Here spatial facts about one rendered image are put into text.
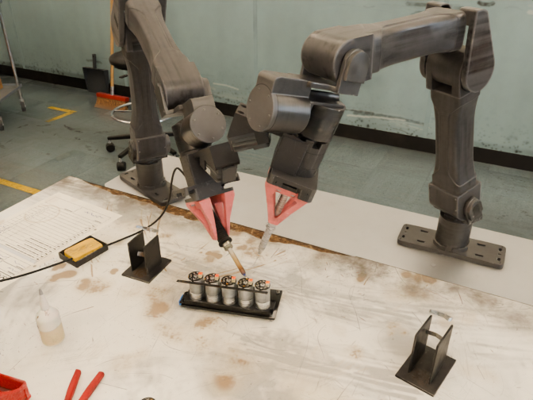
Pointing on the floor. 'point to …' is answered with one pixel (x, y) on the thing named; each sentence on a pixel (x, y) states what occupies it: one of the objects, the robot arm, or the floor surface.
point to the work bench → (70, 359)
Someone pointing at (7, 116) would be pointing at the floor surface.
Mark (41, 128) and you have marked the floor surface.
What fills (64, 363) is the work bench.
